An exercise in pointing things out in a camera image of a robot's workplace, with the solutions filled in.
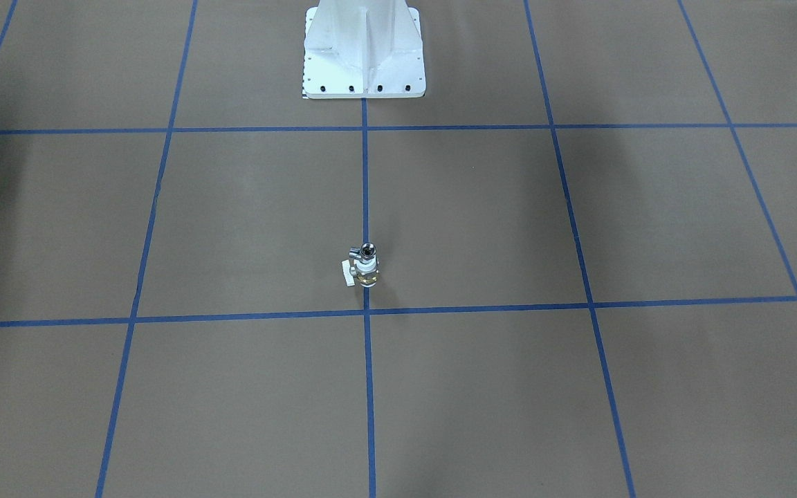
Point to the chrome elbow pipe fitting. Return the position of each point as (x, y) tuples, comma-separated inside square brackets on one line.
[(364, 254)]

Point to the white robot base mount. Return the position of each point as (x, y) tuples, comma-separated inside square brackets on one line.
[(363, 50)]

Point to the brown paper table mat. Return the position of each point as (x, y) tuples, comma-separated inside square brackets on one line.
[(586, 233)]

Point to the white brass PPR valve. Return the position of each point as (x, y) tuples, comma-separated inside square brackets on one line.
[(357, 272)]

